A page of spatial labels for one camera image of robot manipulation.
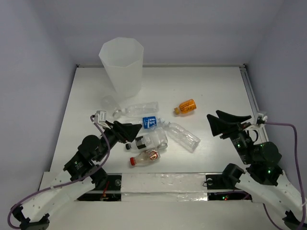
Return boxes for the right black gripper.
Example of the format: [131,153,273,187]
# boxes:
[205,109,253,163]

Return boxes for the clear bottle white cap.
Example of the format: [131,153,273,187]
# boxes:
[121,102,159,117]

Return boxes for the blue label clear bottle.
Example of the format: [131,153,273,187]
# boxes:
[131,116,164,130]

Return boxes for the clear bottle silver cap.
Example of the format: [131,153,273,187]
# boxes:
[102,95,122,120]

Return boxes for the clear bottle base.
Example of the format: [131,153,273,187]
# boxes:
[150,127,168,150]

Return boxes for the red cap clear bottle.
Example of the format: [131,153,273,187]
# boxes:
[130,149,160,166]

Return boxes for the orange plastic bottle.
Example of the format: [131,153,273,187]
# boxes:
[174,99,197,115]

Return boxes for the clear plastic bottle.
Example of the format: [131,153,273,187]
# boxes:
[160,121,201,153]

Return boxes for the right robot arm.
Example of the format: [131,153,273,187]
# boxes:
[203,110,307,230]

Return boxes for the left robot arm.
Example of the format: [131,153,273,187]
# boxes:
[7,121,142,230]

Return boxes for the translucent white plastic bin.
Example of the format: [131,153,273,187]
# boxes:
[99,37,144,97]

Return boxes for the black label clear bottle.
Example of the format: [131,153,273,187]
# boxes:
[125,134,154,151]

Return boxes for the silver tape strip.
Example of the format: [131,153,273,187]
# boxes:
[120,173,208,202]

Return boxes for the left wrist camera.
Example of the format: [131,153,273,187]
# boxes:
[94,110,106,124]

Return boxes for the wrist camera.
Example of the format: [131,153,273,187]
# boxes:
[94,110,106,124]
[254,111,268,127]

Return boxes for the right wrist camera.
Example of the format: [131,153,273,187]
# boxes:
[254,111,268,127]

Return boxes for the aluminium side rail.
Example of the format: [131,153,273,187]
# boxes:
[239,65,268,143]

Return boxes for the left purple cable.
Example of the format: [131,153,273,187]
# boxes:
[7,115,111,228]

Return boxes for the purple cable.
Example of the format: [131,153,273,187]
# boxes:
[7,115,111,228]
[263,121,307,230]

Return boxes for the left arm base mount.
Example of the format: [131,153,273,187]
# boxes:
[77,174,122,202]

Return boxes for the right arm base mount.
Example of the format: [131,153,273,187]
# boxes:
[202,174,252,201]

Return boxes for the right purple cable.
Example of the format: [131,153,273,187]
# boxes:
[263,121,307,230]

